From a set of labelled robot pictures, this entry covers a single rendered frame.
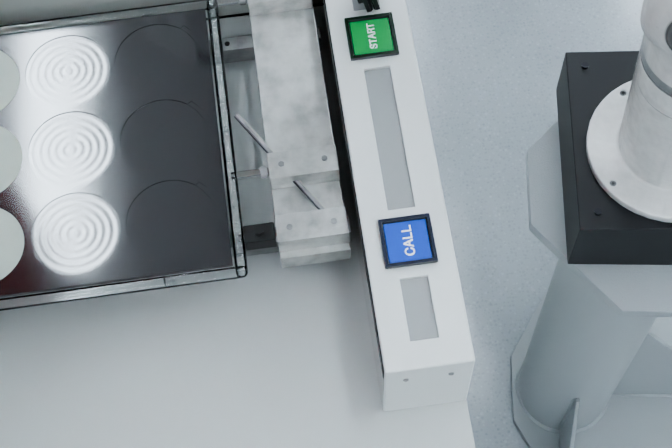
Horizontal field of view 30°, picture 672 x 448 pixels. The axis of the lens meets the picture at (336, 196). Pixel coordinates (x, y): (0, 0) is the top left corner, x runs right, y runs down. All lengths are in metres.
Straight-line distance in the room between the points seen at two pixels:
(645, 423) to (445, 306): 1.04
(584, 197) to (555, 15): 1.27
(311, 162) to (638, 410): 1.04
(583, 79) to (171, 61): 0.49
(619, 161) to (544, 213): 0.13
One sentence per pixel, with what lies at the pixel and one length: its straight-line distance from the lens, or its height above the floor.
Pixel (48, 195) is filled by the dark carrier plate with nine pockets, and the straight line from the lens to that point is 1.47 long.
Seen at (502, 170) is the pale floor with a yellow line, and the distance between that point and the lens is 2.46.
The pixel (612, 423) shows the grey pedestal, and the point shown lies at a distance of 2.29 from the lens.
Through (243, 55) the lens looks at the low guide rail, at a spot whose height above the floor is 0.83.
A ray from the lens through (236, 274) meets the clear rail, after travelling 1.39.
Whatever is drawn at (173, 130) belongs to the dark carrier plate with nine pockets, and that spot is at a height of 0.90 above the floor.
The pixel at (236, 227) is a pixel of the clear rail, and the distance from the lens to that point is 1.41.
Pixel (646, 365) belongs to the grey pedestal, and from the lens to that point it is 2.16.
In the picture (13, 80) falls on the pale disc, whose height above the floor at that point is 0.90.
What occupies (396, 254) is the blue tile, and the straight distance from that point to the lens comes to 1.33.
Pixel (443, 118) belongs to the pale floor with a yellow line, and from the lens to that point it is 2.51.
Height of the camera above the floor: 2.18
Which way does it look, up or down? 64 degrees down
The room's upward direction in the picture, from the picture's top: 4 degrees counter-clockwise
